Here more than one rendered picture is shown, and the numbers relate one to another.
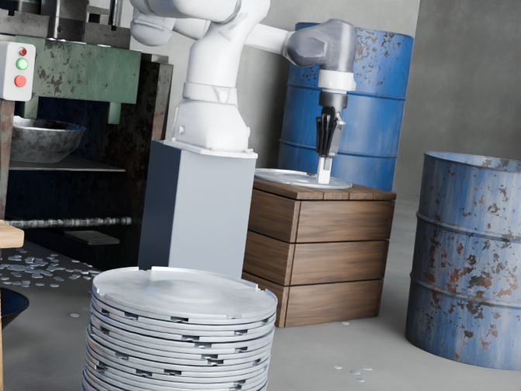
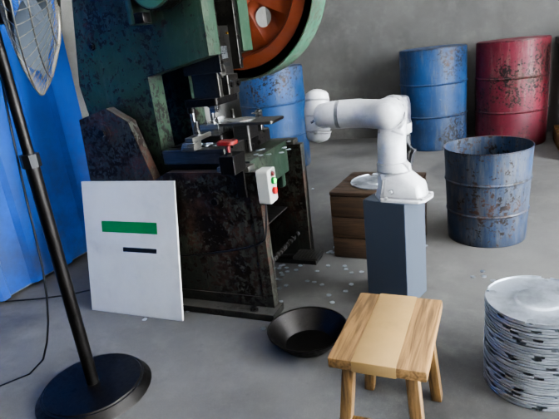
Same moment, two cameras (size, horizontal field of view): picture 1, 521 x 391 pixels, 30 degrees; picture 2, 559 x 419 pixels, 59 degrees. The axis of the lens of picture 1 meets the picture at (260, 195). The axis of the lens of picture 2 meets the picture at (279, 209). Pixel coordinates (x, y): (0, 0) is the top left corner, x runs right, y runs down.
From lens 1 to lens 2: 138 cm
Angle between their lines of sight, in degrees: 22
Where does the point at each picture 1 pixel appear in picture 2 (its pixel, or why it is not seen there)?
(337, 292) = not seen: hidden behind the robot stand
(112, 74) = (280, 160)
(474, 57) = (309, 61)
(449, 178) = (480, 164)
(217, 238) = (418, 240)
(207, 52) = (397, 145)
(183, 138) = (393, 196)
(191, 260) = (412, 257)
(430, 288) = (477, 218)
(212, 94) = (404, 168)
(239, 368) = not seen: outside the picture
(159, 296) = (545, 310)
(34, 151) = not seen: hidden behind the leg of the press
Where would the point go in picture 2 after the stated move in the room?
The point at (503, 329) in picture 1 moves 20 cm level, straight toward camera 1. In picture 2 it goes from (516, 226) to (541, 241)
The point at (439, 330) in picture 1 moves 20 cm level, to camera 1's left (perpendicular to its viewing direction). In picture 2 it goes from (485, 236) to (452, 246)
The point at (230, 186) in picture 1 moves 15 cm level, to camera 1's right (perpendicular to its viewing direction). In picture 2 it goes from (418, 212) to (449, 204)
